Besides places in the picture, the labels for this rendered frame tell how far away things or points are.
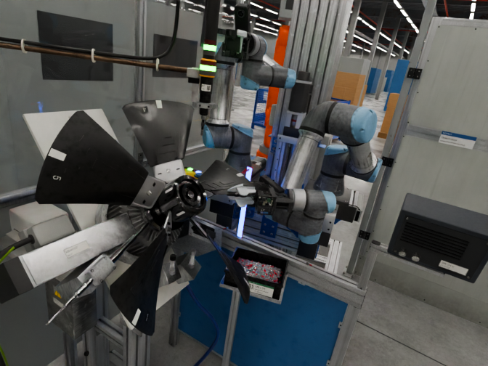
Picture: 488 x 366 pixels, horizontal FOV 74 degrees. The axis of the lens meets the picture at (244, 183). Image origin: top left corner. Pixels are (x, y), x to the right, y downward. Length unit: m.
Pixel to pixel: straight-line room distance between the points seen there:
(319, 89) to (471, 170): 1.31
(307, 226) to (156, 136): 0.58
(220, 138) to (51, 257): 1.01
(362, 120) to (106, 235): 0.85
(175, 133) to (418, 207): 0.79
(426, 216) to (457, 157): 1.51
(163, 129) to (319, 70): 0.94
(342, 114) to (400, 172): 1.52
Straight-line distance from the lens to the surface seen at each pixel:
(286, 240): 1.75
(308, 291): 1.43
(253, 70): 1.26
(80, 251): 0.89
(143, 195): 0.91
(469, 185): 2.65
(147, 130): 1.06
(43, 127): 1.13
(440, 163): 2.61
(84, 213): 1.06
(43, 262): 0.86
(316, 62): 1.73
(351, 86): 8.83
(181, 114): 1.10
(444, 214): 1.16
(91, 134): 0.84
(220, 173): 1.17
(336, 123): 1.17
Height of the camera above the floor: 1.60
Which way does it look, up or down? 21 degrees down
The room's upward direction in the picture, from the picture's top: 8 degrees clockwise
